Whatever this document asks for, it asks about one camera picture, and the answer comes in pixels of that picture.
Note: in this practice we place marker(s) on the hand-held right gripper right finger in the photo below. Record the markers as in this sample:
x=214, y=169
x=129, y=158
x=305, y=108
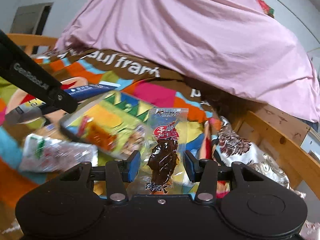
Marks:
x=190, y=166

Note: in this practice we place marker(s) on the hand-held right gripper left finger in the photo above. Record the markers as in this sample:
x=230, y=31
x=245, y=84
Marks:
x=133, y=166

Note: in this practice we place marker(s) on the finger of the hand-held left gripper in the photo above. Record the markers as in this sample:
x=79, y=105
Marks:
x=65, y=100

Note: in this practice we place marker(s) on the blue white small packet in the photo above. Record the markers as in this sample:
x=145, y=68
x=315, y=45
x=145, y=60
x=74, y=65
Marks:
x=87, y=91

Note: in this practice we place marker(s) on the clear meat snack packet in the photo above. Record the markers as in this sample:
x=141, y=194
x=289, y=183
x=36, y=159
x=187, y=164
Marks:
x=162, y=155

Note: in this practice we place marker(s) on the orange snack packet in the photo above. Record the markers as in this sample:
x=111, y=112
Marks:
x=100, y=135

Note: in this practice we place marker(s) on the dinosaur print tin box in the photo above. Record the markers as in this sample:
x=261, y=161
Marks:
x=110, y=112

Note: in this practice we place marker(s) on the grey door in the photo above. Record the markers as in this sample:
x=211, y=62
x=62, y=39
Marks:
x=30, y=17

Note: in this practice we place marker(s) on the floral satin cloth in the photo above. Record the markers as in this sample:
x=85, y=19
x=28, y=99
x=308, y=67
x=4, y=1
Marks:
x=240, y=150

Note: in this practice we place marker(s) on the green white snack packet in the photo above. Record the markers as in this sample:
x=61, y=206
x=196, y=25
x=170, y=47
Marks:
x=50, y=152

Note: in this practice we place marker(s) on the colourful printed blanket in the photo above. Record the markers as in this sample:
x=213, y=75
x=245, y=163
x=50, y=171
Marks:
x=155, y=90

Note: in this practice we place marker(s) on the white cabinet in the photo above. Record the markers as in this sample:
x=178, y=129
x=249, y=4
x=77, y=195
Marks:
x=311, y=142

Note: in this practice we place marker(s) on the pink bedsheet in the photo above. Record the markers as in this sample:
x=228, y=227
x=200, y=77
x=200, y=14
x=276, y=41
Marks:
x=200, y=42

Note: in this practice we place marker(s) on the red flowered cloth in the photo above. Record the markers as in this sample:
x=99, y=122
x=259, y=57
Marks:
x=266, y=7

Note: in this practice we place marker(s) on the wooden bed frame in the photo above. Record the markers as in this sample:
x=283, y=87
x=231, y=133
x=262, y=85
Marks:
x=280, y=140

